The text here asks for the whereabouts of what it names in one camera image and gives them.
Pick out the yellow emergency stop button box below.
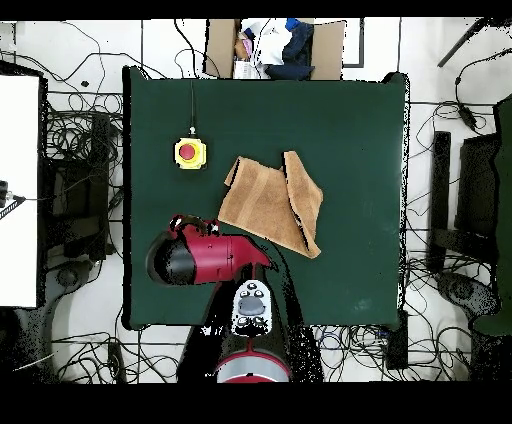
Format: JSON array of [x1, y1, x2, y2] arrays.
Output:
[[173, 136, 208, 171]]

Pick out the tan terry towel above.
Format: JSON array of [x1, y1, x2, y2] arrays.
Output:
[[217, 150, 324, 260]]

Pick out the black chair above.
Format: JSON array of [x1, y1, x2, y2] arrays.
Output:
[[43, 112, 112, 262], [426, 130, 502, 274]]

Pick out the white panel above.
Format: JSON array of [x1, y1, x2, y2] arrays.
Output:
[[0, 73, 41, 309]]

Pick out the brown cardboard box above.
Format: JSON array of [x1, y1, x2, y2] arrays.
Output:
[[204, 18, 347, 81]]

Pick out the dark green table cloth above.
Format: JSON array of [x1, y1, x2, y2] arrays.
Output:
[[121, 65, 411, 331]]

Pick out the white garment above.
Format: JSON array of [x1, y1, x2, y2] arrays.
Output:
[[239, 17, 294, 68]]

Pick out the navy blue garment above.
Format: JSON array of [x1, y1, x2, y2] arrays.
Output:
[[264, 19, 316, 81]]

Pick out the black power strip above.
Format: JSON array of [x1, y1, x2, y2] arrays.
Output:
[[384, 310, 410, 372]]

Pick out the black power adapter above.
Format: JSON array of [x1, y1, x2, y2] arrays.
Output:
[[457, 104, 478, 130]]

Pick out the green covered furniture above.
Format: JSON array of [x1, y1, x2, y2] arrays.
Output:
[[471, 94, 512, 338]]

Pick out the black rod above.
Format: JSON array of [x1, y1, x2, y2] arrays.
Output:
[[436, 17, 488, 68]]

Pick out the black emergency stop cable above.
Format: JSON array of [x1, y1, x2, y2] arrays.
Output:
[[188, 79, 198, 137]]

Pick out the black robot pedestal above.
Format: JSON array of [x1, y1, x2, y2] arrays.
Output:
[[176, 323, 325, 384]]

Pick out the tangled black floor cables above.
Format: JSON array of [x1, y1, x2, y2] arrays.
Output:
[[315, 223, 501, 382], [43, 89, 181, 383]]

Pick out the dark rectangular frame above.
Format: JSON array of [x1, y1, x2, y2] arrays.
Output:
[[342, 17, 366, 69]]

